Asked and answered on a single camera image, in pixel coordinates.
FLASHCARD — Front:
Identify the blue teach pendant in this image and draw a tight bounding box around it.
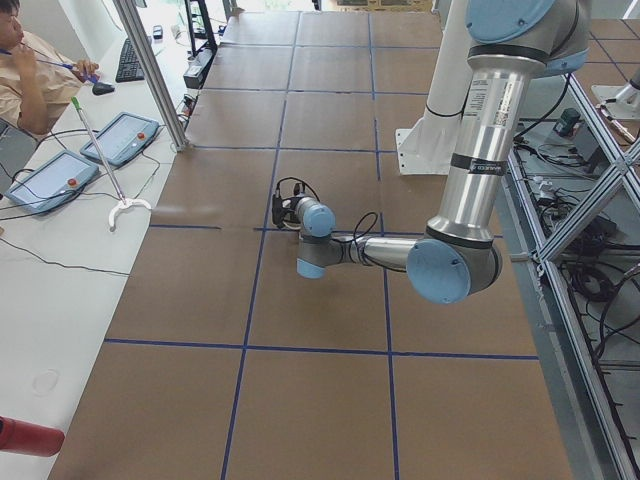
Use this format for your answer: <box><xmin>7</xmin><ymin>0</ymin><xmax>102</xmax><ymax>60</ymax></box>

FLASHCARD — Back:
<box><xmin>94</xmin><ymin>112</ymin><xmax>160</xmax><ymax>168</ymax></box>
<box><xmin>5</xmin><ymin>150</ymin><xmax>99</xmax><ymax>214</ymax></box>

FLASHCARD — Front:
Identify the near blue teach pendant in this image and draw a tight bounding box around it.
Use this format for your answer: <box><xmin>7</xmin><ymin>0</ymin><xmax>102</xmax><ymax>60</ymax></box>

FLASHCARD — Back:
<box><xmin>5</xmin><ymin>150</ymin><xmax>99</xmax><ymax>214</ymax></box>

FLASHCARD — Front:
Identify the white reacher grabber stick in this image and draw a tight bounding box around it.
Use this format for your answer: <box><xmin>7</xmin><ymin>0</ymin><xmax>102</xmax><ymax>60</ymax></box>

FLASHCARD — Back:
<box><xmin>71</xmin><ymin>96</ymin><xmax>151</xmax><ymax>232</ymax></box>

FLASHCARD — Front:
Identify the aluminium frame post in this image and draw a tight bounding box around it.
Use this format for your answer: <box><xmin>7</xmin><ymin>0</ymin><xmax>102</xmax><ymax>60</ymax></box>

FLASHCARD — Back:
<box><xmin>113</xmin><ymin>0</ymin><xmax>188</xmax><ymax>152</ymax></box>

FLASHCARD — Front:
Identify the aluminium side frame rail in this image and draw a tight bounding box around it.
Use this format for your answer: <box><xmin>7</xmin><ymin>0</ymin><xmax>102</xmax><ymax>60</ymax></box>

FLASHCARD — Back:
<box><xmin>492</xmin><ymin>74</ymin><xmax>640</xmax><ymax>480</ymax></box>

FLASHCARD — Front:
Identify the red cylinder bottle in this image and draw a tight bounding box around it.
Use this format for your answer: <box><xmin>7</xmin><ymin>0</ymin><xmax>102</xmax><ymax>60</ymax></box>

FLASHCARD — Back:
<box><xmin>1</xmin><ymin>417</ymin><xmax>65</xmax><ymax>457</ymax></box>

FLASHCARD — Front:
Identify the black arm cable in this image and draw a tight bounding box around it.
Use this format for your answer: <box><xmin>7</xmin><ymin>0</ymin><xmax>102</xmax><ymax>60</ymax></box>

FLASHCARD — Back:
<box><xmin>273</xmin><ymin>175</ymin><xmax>571</xmax><ymax>269</ymax></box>

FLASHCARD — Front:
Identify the black keyboard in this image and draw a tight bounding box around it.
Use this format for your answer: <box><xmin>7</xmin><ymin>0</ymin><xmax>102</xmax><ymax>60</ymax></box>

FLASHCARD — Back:
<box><xmin>115</xmin><ymin>39</ymin><xmax>144</xmax><ymax>83</ymax></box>

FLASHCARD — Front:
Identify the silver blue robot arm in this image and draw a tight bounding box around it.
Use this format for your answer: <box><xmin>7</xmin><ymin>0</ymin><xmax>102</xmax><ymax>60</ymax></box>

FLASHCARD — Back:
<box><xmin>289</xmin><ymin>1</ymin><xmax>591</xmax><ymax>304</ymax></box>

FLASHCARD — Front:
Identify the green power drill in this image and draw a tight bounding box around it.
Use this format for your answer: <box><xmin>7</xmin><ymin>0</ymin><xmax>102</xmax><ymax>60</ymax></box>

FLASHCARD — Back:
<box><xmin>553</xmin><ymin>107</ymin><xmax>581</xmax><ymax>138</ymax></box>

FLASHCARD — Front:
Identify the far blue teach pendant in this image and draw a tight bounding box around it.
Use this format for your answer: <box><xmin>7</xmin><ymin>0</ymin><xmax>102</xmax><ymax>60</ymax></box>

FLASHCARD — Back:
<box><xmin>94</xmin><ymin>112</ymin><xmax>160</xmax><ymax>168</ymax></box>

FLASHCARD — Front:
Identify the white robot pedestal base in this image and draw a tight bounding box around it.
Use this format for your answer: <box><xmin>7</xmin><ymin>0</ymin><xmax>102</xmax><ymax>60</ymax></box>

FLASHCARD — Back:
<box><xmin>396</xmin><ymin>0</ymin><xmax>472</xmax><ymax>175</ymax></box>

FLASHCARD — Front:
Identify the person in beige shirt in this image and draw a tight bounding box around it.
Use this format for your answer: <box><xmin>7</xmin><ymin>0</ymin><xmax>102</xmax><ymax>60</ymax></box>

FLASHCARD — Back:
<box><xmin>1</xmin><ymin>1</ymin><xmax>99</xmax><ymax>138</ymax></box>

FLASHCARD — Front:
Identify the black pendant cable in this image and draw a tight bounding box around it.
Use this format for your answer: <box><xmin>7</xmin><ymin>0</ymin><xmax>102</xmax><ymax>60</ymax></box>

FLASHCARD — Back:
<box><xmin>0</xmin><ymin>128</ymin><xmax>174</xmax><ymax>276</ymax></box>

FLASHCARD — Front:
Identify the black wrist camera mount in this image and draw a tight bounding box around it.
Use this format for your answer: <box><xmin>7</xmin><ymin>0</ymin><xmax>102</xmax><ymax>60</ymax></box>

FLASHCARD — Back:
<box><xmin>271</xmin><ymin>182</ymin><xmax>301</xmax><ymax>230</ymax></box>

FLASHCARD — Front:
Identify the black computer mouse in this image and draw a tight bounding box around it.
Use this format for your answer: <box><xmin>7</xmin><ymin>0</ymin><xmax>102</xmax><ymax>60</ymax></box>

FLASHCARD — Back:
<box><xmin>92</xmin><ymin>82</ymin><xmax>115</xmax><ymax>96</ymax></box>

